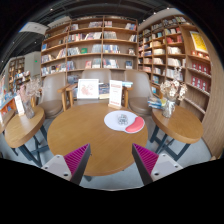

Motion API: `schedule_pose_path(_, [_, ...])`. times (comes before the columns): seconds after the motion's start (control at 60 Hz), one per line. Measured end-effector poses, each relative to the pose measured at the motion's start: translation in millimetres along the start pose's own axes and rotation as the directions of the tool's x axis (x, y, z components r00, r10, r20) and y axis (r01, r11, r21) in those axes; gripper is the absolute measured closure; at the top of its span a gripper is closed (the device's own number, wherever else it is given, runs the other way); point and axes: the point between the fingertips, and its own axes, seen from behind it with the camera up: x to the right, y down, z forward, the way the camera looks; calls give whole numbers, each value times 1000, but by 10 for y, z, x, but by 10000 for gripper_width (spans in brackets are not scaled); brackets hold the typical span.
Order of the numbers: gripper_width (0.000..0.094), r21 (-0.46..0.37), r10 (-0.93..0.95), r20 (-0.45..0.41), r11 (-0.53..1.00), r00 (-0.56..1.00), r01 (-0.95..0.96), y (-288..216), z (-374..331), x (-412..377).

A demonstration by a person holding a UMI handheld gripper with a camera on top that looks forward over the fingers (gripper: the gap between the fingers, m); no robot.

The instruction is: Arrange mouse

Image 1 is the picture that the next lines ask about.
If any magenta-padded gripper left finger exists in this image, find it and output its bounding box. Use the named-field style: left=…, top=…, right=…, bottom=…
left=41, top=143, right=92, bottom=186

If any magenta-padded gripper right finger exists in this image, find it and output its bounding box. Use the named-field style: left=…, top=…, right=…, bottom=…
left=131, top=143, right=184, bottom=186

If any transparent computer mouse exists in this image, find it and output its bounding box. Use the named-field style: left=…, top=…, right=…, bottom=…
left=116, top=113, right=130, bottom=126

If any white mouse pad red rest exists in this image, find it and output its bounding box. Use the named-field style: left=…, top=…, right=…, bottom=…
left=103, top=109, right=146, bottom=135

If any round wooden side table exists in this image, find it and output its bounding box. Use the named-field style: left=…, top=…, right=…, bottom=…
left=4, top=105, right=46, bottom=168
left=149, top=104, right=204, bottom=162

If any glass vase with beige flowers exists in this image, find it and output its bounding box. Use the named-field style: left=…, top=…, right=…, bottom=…
left=159, top=68, right=189, bottom=119

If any blue and yellow book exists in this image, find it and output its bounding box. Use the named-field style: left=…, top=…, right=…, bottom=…
left=147, top=96, right=164, bottom=110

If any beige chair with wooden arms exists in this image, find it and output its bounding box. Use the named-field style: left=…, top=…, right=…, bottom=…
left=68, top=68, right=129, bottom=108
left=31, top=71, right=69, bottom=119
left=123, top=69, right=158, bottom=117

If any white framed red print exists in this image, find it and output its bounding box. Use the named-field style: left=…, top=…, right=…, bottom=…
left=76, top=78, right=100, bottom=100

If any white sign on wooden stand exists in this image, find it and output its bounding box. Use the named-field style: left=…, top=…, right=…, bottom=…
left=107, top=79, right=124, bottom=110

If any dark book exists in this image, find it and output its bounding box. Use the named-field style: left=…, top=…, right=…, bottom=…
left=98, top=82, right=111, bottom=100

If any small white card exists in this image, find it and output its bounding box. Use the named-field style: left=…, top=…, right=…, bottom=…
left=13, top=94, right=26, bottom=117

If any colourful display shelf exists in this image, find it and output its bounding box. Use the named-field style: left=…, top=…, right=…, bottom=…
left=0, top=74, right=18, bottom=118

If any distant wooden bookshelf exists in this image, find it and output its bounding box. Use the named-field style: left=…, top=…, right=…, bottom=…
left=8, top=56, right=27, bottom=93

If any wide wooden bookshelf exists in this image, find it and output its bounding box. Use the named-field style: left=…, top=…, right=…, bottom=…
left=40, top=14, right=139, bottom=78

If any curved wooden bookshelf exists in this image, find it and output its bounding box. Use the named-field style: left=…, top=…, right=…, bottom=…
left=137, top=14, right=214, bottom=118

